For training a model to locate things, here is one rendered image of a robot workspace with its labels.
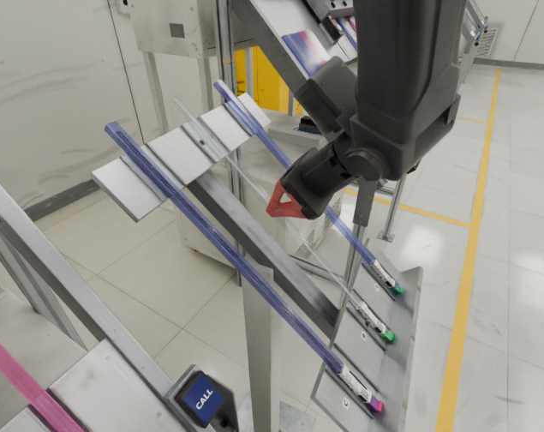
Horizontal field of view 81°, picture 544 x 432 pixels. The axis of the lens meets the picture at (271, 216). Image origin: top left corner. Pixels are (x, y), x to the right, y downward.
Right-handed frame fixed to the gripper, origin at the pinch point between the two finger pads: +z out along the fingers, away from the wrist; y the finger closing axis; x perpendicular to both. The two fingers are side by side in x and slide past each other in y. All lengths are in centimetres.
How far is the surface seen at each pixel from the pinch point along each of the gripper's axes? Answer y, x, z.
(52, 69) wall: -87, -124, 134
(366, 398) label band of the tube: 12.5, 26.4, -0.6
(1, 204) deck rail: 22.5, -22.3, 10.1
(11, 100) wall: -61, -119, 144
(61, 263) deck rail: 22.6, -13.3, 10.5
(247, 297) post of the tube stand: 3.4, 10.4, 16.9
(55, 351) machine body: 24, -6, 47
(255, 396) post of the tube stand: 4, 37, 45
